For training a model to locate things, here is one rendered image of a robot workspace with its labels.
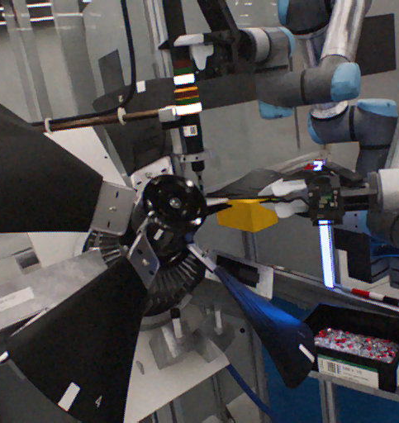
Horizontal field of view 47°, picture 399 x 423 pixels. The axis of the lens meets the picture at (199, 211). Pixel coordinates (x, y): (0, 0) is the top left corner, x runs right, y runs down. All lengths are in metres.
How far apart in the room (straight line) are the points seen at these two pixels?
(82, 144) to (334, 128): 0.79
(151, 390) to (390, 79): 4.74
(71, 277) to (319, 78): 0.63
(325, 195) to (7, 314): 0.57
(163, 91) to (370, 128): 0.74
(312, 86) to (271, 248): 1.18
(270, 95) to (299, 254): 1.30
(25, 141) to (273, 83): 0.53
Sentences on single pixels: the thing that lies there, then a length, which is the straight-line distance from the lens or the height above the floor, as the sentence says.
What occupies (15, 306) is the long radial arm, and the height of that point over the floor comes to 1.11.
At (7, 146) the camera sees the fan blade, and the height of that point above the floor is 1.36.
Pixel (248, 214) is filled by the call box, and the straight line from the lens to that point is 1.29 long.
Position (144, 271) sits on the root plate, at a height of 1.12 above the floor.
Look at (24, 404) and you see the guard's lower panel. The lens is 1.67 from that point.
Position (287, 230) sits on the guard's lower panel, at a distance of 2.15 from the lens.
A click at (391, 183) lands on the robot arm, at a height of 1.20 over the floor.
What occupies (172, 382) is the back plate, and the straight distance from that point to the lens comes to 0.98.
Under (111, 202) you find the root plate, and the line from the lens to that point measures 0.82.
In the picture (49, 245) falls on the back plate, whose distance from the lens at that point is 1.02.
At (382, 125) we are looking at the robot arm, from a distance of 1.52.
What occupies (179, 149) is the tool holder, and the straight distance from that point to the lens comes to 0.87.
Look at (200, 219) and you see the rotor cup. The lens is 0.79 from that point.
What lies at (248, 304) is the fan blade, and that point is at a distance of 0.79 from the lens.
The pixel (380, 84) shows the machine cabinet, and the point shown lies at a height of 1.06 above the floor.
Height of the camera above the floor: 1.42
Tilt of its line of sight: 16 degrees down
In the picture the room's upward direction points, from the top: 9 degrees counter-clockwise
